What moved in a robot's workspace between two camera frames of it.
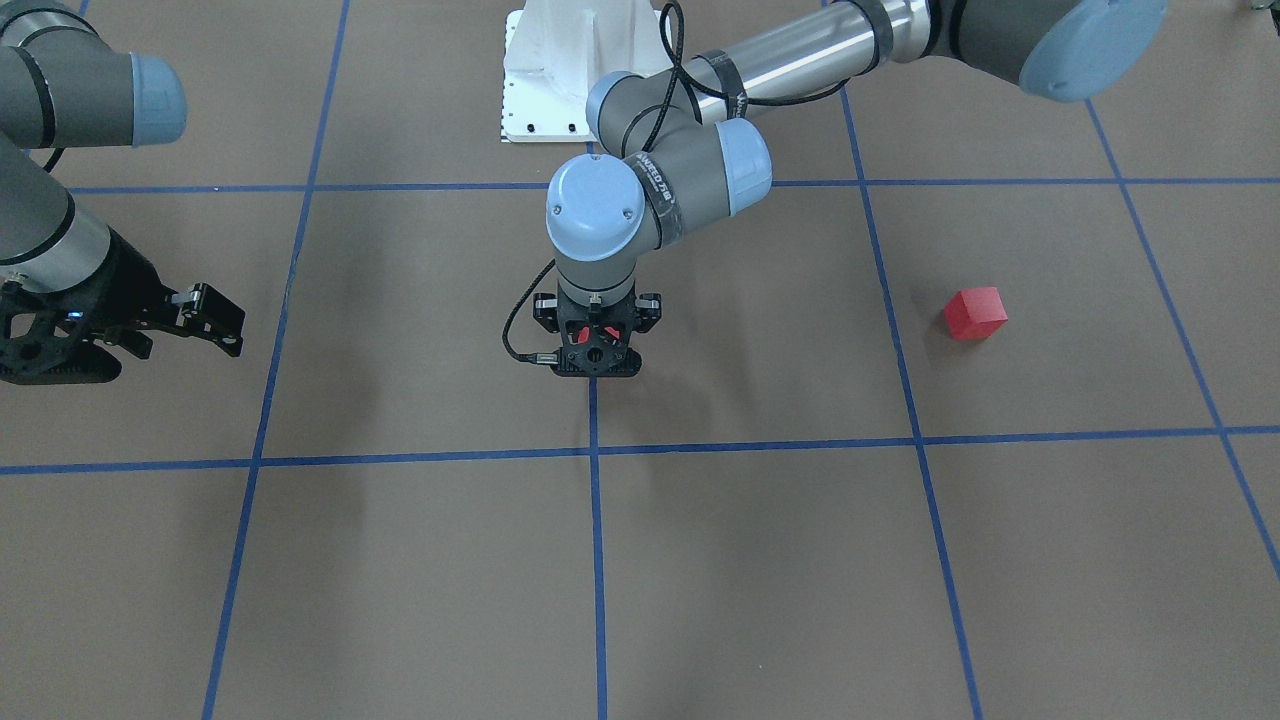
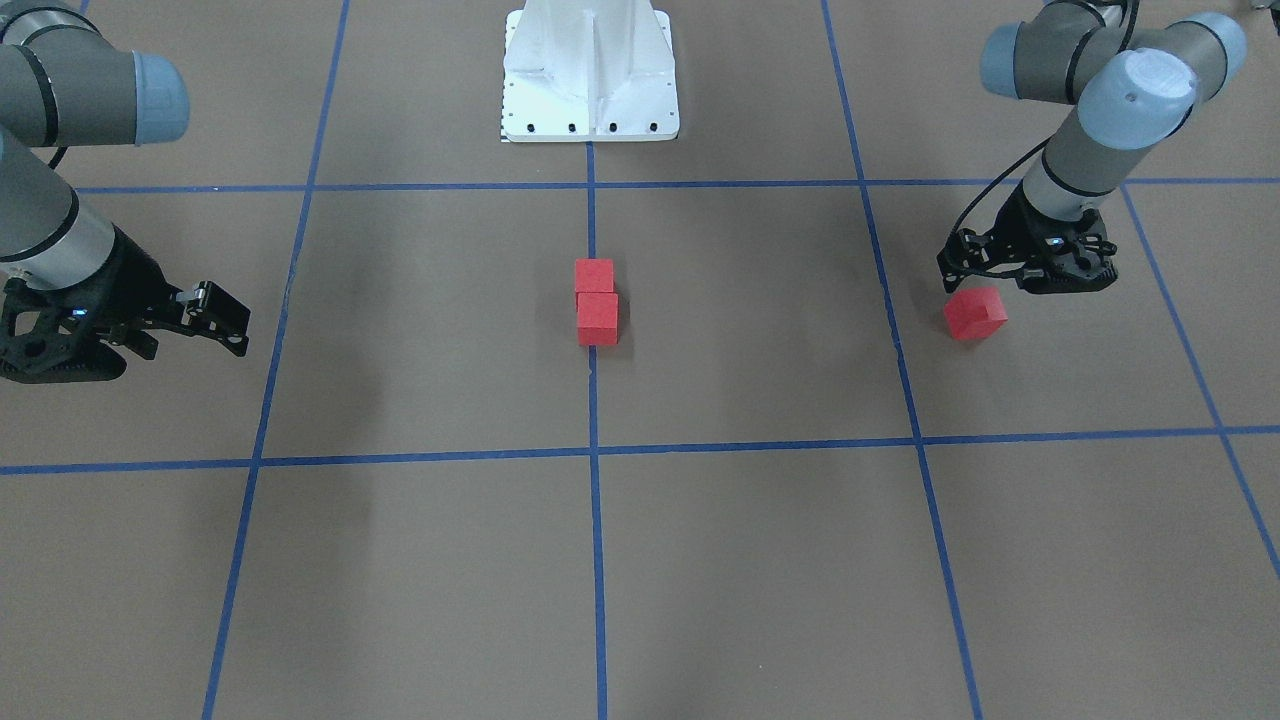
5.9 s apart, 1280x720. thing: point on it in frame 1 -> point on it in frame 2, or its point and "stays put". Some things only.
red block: [975, 313] stays put
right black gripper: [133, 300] stays put
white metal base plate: [555, 51] stays put
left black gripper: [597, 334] -> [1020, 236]
